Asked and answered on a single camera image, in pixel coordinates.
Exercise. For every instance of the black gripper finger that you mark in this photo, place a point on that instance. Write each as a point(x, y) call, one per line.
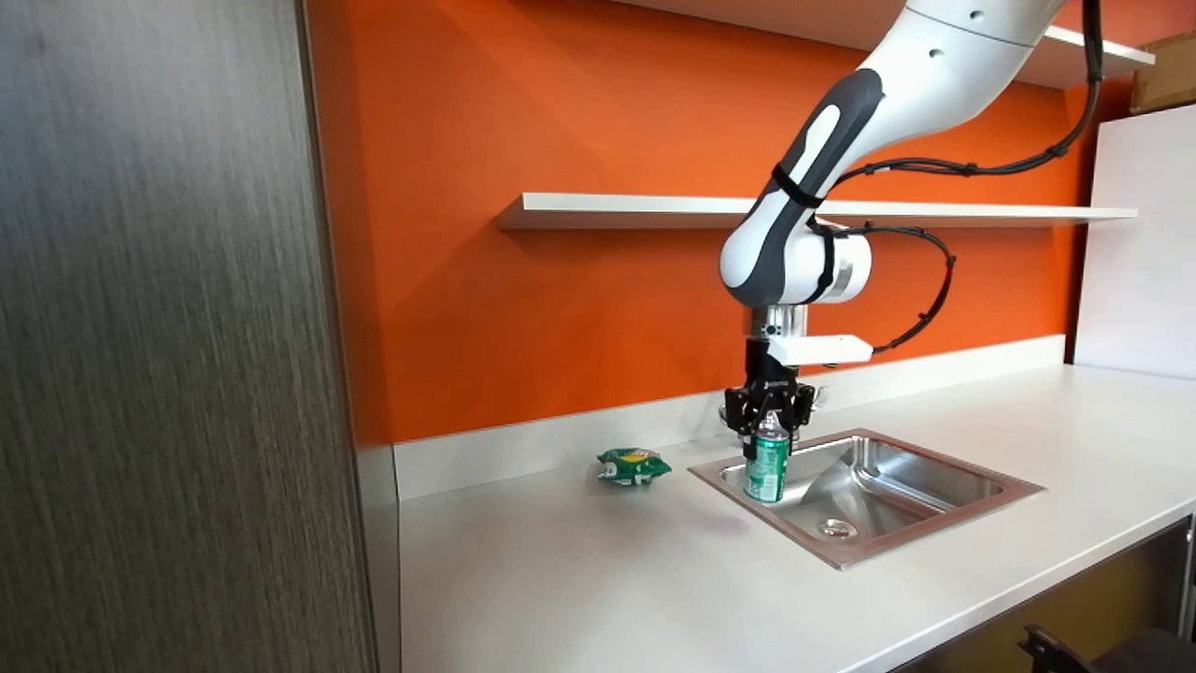
point(803, 408)
point(739, 418)

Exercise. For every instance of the dark wood cabinet panel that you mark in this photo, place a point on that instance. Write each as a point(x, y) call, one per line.
point(163, 349)

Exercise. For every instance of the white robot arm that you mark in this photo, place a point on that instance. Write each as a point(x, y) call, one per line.
point(921, 70)

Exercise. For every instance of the black chair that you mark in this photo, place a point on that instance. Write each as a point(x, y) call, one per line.
point(1123, 657)

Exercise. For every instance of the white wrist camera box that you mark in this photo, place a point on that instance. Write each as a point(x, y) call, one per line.
point(829, 349)

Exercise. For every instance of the white upper shelf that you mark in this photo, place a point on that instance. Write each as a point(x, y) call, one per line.
point(1104, 48)

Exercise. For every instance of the white board panel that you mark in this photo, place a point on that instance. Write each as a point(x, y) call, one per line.
point(1143, 248)

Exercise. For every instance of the white wall shelf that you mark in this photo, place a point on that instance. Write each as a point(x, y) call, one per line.
point(621, 211)

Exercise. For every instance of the green chip bag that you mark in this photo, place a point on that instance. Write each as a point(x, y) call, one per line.
point(632, 468)

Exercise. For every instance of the stainless steel sink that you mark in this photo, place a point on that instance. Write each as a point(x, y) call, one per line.
point(900, 491)

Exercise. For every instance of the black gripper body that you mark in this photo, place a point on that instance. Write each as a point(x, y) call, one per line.
point(770, 370)

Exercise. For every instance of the green soda can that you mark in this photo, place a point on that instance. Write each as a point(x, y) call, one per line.
point(766, 471)

